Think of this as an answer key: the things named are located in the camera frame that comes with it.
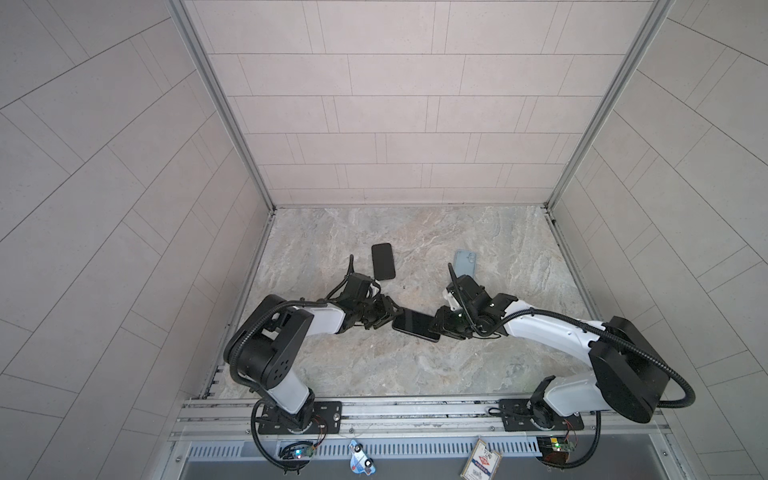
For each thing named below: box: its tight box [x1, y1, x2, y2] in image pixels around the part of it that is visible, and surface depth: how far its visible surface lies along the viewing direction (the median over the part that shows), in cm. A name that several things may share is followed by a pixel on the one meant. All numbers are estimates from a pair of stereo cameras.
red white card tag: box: [460, 438, 503, 480], surface depth 66 cm
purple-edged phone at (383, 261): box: [371, 243, 396, 281], surface depth 102 cm
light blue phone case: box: [454, 249, 477, 278], surface depth 104 cm
